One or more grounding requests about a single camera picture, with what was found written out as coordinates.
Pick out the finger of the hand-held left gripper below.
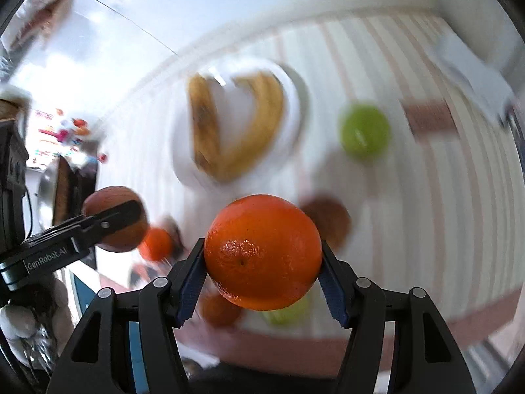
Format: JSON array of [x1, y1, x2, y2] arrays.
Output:
[[24, 199, 143, 252]]

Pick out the green apple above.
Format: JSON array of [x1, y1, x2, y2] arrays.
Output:
[[262, 295, 311, 326], [338, 103, 391, 157]]

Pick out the white plate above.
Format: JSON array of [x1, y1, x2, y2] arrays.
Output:
[[170, 57, 310, 191]]

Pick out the steel wok lid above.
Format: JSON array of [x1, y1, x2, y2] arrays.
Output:
[[37, 166, 58, 218]]

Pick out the white folded cloth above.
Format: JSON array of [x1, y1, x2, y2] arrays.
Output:
[[427, 33, 517, 126]]

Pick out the colourful wall stickers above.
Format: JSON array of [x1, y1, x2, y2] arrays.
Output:
[[27, 109, 109, 169]]

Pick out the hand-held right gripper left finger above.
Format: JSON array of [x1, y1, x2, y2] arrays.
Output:
[[47, 238, 208, 394]]

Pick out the brown label patch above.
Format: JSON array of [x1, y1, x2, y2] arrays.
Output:
[[402, 98, 458, 139]]

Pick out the large orange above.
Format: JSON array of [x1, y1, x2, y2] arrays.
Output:
[[203, 194, 323, 311]]

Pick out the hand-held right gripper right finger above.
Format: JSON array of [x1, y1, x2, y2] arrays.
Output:
[[318, 240, 478, 394]]

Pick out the yellow banana bunch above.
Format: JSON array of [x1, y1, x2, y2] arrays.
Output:
[[213, 72, 286, 183]]

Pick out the small orange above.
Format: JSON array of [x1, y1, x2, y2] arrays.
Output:
[[137, 227, 175, 262]]

